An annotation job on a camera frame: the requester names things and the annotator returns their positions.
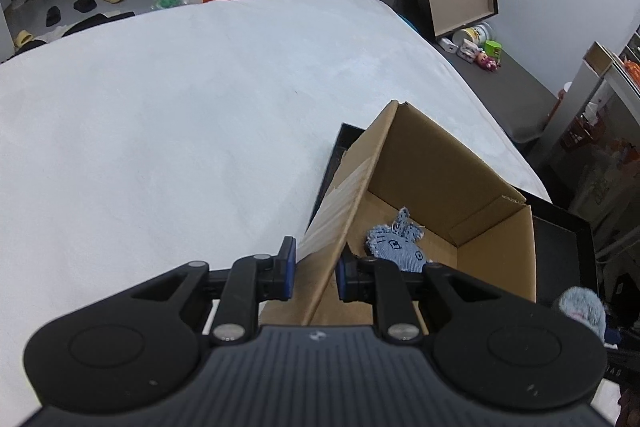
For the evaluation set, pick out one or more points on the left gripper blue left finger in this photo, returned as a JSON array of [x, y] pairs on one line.
[[283, 270]]

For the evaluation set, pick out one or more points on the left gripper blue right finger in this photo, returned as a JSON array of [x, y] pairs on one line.
[[355, 277]]

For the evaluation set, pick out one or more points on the denim bunny soft toy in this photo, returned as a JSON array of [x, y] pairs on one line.
[[399, 242]]

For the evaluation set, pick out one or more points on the brown cardboard box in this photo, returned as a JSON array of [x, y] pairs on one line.
[[473, 221]]

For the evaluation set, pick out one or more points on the grey fluffy plush toy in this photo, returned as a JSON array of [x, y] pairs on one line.
[[584, 306]]

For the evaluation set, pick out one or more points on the black shallow tray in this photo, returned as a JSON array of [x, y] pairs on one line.
[[564, 248]]

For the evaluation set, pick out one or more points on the dark grey bench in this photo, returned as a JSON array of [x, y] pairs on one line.
[[517, 100]]

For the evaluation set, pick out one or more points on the red pink small toy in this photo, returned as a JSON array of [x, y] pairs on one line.
[[488, 61]]

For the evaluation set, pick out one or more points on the green small toy box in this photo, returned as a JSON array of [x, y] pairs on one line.
[[493, 49]]

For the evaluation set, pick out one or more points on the white tin can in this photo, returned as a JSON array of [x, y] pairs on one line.
[[477, 34]]

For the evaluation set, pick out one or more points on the white glass-top side table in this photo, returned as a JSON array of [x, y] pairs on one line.
[[599, 65]]

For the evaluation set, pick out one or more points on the black slipper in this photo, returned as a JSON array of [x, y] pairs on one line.
[[84, 6], [53, 16]]

